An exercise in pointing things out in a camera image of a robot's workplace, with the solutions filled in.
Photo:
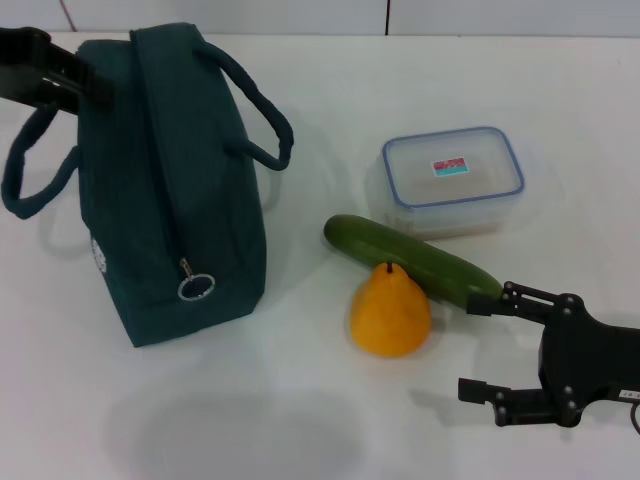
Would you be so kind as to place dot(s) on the orange yellow toy pear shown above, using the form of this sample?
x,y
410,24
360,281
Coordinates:
x,y
390,320

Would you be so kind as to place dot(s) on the dark teal insulated lunch bag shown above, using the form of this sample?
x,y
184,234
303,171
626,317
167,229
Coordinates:
x,y
200,200

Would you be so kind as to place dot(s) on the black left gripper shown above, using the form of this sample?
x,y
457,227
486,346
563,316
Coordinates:
x,y
22,65

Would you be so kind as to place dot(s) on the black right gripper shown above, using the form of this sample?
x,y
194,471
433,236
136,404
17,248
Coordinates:
x,y
580,360

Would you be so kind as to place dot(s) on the green cucumber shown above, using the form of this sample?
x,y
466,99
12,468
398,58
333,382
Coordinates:
x,y
400,250

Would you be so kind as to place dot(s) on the clear food container blue seal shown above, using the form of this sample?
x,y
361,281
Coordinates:
x,y
425,175

